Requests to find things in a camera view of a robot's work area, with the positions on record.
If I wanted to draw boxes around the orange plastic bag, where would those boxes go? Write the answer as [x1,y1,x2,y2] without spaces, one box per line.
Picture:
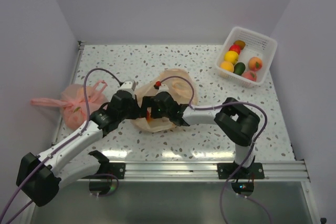
[131,69,198,133]

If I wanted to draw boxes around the small brown fruit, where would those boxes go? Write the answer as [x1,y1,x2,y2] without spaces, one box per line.
[220,61,234,72]

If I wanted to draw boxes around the green avocado fruit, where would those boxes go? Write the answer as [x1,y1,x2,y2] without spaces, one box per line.
[233,62,246,76]

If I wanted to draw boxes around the yellow fruit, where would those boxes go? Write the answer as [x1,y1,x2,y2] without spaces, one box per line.
[224,50,239,65]

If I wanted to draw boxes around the pink peach fruit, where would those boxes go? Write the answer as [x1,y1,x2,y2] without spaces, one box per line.
[242,71,257,82]

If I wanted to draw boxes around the brown kiwi fruit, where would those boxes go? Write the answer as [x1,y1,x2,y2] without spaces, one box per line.
[234,40,246,50]

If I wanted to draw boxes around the red orange strawberry fruit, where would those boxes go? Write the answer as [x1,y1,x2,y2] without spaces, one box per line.
[146,111,152,122]

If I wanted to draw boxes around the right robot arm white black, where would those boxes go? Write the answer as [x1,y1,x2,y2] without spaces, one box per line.
[141,91,260,178]

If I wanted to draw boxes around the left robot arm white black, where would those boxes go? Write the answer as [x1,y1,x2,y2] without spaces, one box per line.
[16,89,140,207]

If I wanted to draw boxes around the pink plastic bag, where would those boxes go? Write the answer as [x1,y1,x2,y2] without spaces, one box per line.
[30,80,108,131]

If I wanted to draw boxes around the white plastic basket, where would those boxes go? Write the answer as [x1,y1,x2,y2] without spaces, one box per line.
[215,26,278,88]

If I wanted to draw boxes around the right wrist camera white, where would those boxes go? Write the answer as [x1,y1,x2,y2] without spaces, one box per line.
[154,81,169,94]

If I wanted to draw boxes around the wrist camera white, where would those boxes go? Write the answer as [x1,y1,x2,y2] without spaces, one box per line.
[119,80,136,95]
[154,81,169,94]

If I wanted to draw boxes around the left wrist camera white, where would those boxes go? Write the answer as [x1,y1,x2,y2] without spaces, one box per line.
[119,80,136,95]

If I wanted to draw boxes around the aluminium rail front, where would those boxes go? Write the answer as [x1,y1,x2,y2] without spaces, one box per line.
[76,159,308,183]

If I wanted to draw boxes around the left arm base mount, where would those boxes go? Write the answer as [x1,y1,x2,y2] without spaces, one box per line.
[88,151,126,198]

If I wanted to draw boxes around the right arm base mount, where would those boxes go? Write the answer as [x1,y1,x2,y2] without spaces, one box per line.
[217,158,265,196]

